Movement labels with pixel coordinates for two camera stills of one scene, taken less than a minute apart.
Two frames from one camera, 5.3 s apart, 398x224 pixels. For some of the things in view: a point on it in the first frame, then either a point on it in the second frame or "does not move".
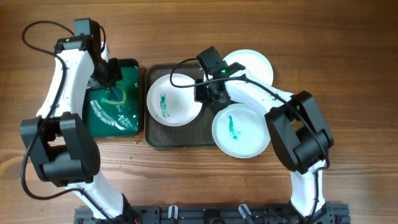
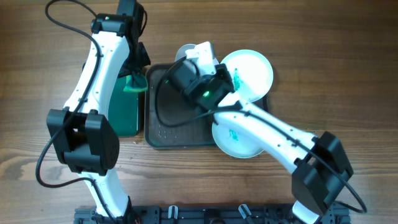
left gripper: x=114 y=75 to x=142 y=60
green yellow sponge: x=117 y=95 to x=136 y=83
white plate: x=255 y=64 does not move
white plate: x=171 y=105 to x=181 y=53
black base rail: x=248 y=214 does not move
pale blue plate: x=240 y=131 does not move
